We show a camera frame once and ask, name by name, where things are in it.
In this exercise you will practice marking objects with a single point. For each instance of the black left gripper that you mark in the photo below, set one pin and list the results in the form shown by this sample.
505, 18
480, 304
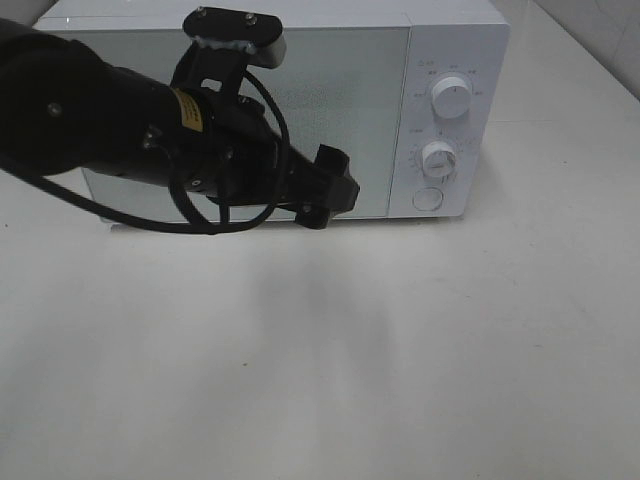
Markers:
239, 159

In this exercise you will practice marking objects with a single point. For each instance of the round white door button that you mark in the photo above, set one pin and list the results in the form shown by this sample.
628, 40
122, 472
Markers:
428, 199

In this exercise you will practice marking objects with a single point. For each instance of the white timer knob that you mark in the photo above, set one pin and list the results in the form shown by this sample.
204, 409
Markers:
438, 159

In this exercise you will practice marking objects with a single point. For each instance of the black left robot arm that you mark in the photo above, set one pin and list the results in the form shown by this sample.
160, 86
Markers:
63, 108

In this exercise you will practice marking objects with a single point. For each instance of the white microwave oven body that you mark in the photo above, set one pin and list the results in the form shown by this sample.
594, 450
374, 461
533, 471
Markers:
465, 37

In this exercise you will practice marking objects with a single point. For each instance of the upper white power knob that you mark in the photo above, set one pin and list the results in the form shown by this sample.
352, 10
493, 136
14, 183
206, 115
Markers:
451, 95

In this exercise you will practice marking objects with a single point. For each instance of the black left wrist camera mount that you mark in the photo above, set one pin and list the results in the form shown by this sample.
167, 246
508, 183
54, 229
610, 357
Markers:
224, 43

